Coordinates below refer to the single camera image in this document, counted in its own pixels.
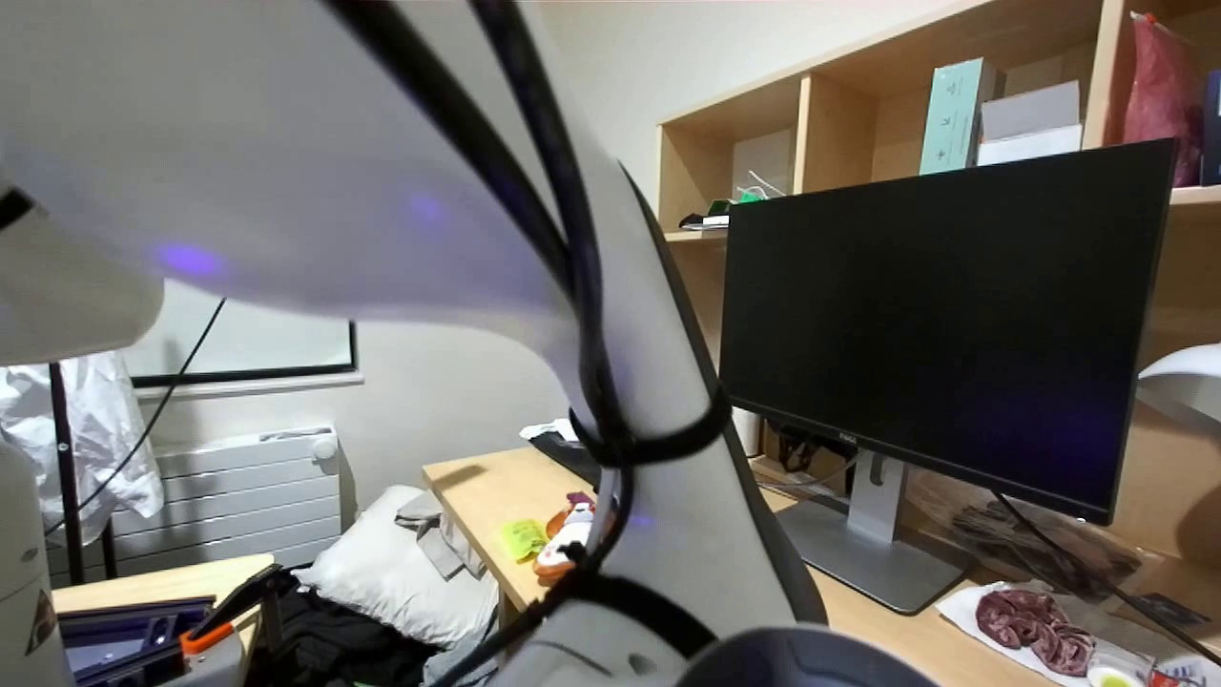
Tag patterned plate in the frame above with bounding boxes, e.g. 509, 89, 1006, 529
936, 581, 1221, 687

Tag white cardboard box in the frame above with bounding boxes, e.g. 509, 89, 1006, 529
972, 76, 1087, 169

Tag black fabric bag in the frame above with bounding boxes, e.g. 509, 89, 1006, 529
245, 568, 452, 687

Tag black computer monitor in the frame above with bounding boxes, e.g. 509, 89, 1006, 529
719, 138, 1178, 525

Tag white lamp head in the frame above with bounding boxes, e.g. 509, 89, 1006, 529
1132, 338, 1221, 436

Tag green wrapper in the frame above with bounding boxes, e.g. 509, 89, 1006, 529
498, 512, 551, 563

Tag red bag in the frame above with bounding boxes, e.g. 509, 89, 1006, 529
1120, 8, 1205, 188

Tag black folded cloth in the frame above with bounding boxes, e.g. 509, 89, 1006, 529
526, 428, 603, 488

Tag silver monitor stand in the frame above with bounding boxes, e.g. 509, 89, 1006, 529
747, 445, 970, 617

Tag black stand pole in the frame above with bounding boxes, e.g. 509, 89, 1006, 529
45, 360, 88, 586

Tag white coat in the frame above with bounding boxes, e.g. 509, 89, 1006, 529
0, 352, 168, 538

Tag black framed window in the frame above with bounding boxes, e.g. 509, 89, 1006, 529
128, 277, 363, 388

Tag light wooden side table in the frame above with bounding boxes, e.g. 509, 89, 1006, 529
50, 550, 283, 627

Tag teal box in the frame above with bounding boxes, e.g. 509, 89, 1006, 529
916, 52, 1000, 178

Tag white radiator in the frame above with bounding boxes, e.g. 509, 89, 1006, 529
112, 425, 350, 575

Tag grey cloth strap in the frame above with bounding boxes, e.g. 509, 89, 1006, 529
395, 493, 471, 584

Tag black monitor cable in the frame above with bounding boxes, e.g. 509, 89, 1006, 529
990, 488, 1221, 632

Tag orange white plush fox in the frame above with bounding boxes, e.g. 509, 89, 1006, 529
532, 493, 603, 586

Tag wooden wall shelf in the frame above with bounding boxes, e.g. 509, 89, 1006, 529
654, 0, 1221, 563

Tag orange handled tool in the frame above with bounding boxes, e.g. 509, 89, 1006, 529
177, 613, 245, 664

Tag purple tool tray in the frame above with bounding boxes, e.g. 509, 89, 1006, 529
55, 590, 223, 687

